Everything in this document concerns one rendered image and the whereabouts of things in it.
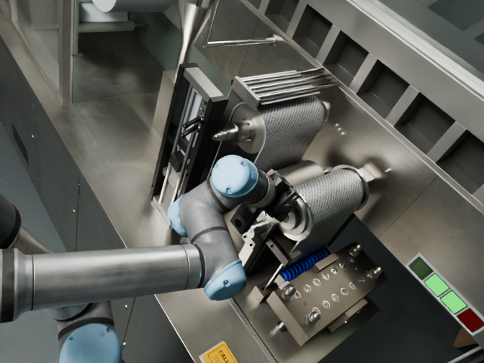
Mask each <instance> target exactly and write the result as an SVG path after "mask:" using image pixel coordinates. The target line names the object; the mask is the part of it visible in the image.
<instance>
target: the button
mask: <svg viewBox="0 0 484 363"><path fill-rule="evenodd" d="M202 358H203V359H204V361H205V362H206V363H238V362H237V360H236V358H235V357H234V356H233V354H232V353H231V351H230V349H229V348H228V346H227V345H226V343H225V342H223V343H221V344H219V345H217V346H216V347H215V348H213V349H211V350H210V351H208V352H207V353H206V354H204V356H203V357H202Z"/></svg>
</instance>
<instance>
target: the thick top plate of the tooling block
mask: <svg viewBox="0 0 484 363"><path fill-rule="evenodd" d="M355 244H357V243H356V242H353V243H351V244H349V245H348V246H346V247H344V248H343V249H341V250H340V251H338V252H336V253H335V255H336V256H337V257H338V259H337V261H335V262H334V263H332V264H331V265H329V266H327V267H326V268H325V269H323V270H321V271H320V272H318V273H317V272H316V270H314V268H313V267H311V268H310V269H309V270H307V271H305V272H303V273H302V274H300V275H298V276H297V277H296V278H294V279H292V280H290V281H289V284H288V286H289V285H294V286H295V288H296V291H295V295H294V296H293V298H292V299H291V300H285V299H284V298H283V297H282V294H281V292H282V290H281V289H280V288H277V289H276V290H274V291H273V292H272V294H271V295H270V296H269V297H268V298H267V300H266V301H267V302H268V303H269V304H270V306H271V307H272V309H273V310H274V312H275V313H276V314H277V315H278V317H279V319H280V320H281V321H282V322H283V324H284V325H285V326H286V328H287V330H288V331H289V332H290V333H291V334H292V336H293V337H294V339H295V340H296V342H297V343H298V344H299V345H300V347H301V346H303V345H304V344H306V343H307V342H308V341H309V340H311V339H312V338H313V337H314V336H316V335H317V334H318V333H320V332H321V331H322V330H323V329H324V328H326V327H327V326H329V325H330V324H331V323H333V322H334V321H335V320H336V319H337V318H339V317H340V316H341V315H342V314H343V313H344V312H346V311H347V310H348V309H349V308H350V307H352V306H353V305H355V304H356V303H357V302H359V301H360V300H361V299H362V298H365V297H366V296H368V294H370V293H371V292H372V291H374V290H375V289H377V288H378V287H379V286H380V285H381V284H382V283H383V282H384V281H385V280H386V279H388V278H387V276H386V275H385V274H384V273H382V274H381V275H380V278H379V279H373V278H371V276H370V275H369V271H370V269H373V268H375V267H376V266H377V265H376V264H375V263H374V262H373V261H372V260H371V258H370V257H368V255H366V253H365V252H364V251H363V250H362V251H361V253H360V254H359V255H358V256H357V257H355V256H352V255H351V254H350V253H349V249H350V248H351V247H352V246H354V245H355ZM314 311H317V312H319V313H320V315H321V318H320V320H319V322H318V323H317V325H316V326H315V327H310V326H308V325H307V324H306V322H305V316H306V315H308V314H310V313H312V312H314Z"/></svg>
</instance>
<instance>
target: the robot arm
mask: <svg viewBox="0 0 484 363"><path fill-rule="evenodd" d="M296 195H297V196H296ZM294 196H296V198H294V199H293V200H292V198H293V197H294ZM299 197H300V195H299V194H298V193H297V192H296V191H295V190H294V189H293V186H292V185H291V183H289V182H288V181H287V180H286V179H285V178H284V177H283V175H281V174H280V173H279V172H277V171H276V170H275V171H274V170H273V169H271V170H269V171H268V172H267V173H264V172H263V171H262V170H260V169H259V168H257V167H256V166H255V165H254V164H253V163H252V162H250V161H249V160H247V159H245V158H242V157H240V156H237V155H229V156H225V157H223V158H221V159H220V160H219V161H218V162H217V163H216V164H215V167H214V168H213V170H212V176H211V177H210V178H209V179H207V180H206V181H204V182H202V183H201V184H200V185H198V186H197V187H195V188H194V189H192V190H191V191H190V192H188V193H186V194H183V195H182V196H181V197H180V198H179V199H178V200H176V201H175V202H174V203H173V204H172V205H170V206H169V208H168V218H169V222H170V223H171V224H172V225H173V226H172V227H173V229H174V230H175V231H176V232H177V233H178V234H179V235H181V236H183V237H185V238H188V237H189V242H190V244H184V245H173V246H151V247H140V248H119V249H108V250H97V251H77V252H65V253H54V252H53V251H52V250H51V249H49V248H48V247H47V246H46V245H45V244H44V243H43V242H42V241H40V240H39V239H38V238H36V237H35V236H34V235H33V234H31V232H29V231H28V230H27V229H26V228H25V227H23V226H22V216H21V214H20V212H19V210H18V209H17V208H16V207H15V206H14V205H13V204H12V203H11V202H10V201H9V200H7V199H6V198H5V197H4V196H3V195H2V194H1V192H0V323H7V322H12V321H16V320H17V319H18V318H19V317H20V316H21V315H22V314H23V313H25V312H27V311H33V310H44V311H45V313H46V314H47V315H48V316H50V317H51V318H53V319H54V320H56V321H57V324H58V345H59V355H60V359H59V363H121V361H122V347H121V343H120V340H119V338H118V336H117V334H116V333H115V325H114V318H113V314H112V306H111V300H118V299H123V298H129V297H139V296H145V295H155V294H161V293H167V292H176V291H182V290H193V289H199V288H204V292H206V295H207V297H208V298H209V299H210V300H216V301H221V300H227V299H229V298H231V297H234V296H236V295H237V294H239V293H240V292H241V291H242V290H243V289H244V288H245V286H246V284H247V278H246V274H245V272H244V269H243V265H242V263H243V262H242V260H241V259H240V257H239V255H238V252H237V250H236V247H235V245H234V242H233V239H232V238H231V235H230V231H229V230H228V226H227V224H226V221H225V218H224V217H223V216H224V215H225V214H226V213H228V212H230V211H231V210H232V209H233V208H234V207H237V206H238V205H239V207H238V209H237V210H236V212H235V213H234V215H233V217H232V218H231V219H230V222H231V223H232V224H233V226H234V227H235V228H236V230H237V231H238V232H239V233H240V234H241V235H242V234H244V233H247V232H248V231H249V229H250V228H251V226H252V225H253V224H254V222H255V221H256V219H257V217H258V216H259V215H260V214H261V212H262V211H265V213H266V214H267V215H268V216H270V217H271V218H275V219H276V220H278V221H279V222H281V223H282V222H283V221H284V220H285V218H287V216H288V214H289V212H290V211H291V210H292V209H293V208H294V207H295V205H296V204H297V201H296V200H297V199H298V198H299ZM289 201H292V203H291V204H289V205H287V203H288V202H289Z"/></svg>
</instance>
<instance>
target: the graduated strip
mask: <svg viewBox="0 0 484 363"><path fill-rule="evenodd" d="M228 301H229V303H230V304H231V305H232V307H233V308H234V310H235V311H236V312H237V314H238V316H239V317H240V319H241V320H242V321H243V323H244V324H245V326H246V327H247V329H248V330H249V332H250V333H251V335H252V336H253V337H254V339H255V340H256V342H257V344H258V345H259V346H260V348H261V349H262V351H263V352H264V353H265V355H266V357H267V358H268V360H269V361H270V362H271V363H279V362H278V361H277V359H276V357H275V356H274V355H273V353H272V352H271V350H270V349H269V347H268V346H267V345H266V343H265V342H264V340H263V338H262V337H261V336H260V335H259V333H258V331H257V330H256V329H255V328H254V326H253V324H252V323H251V321H250V320H249V319H248V317H247V316H246V314H245V313H244V312H243V310H242V309H241V307H240V305H239V304H238V303H237V302H236V300H235V298H234V297H231V298H229V299H228Z"/></svg>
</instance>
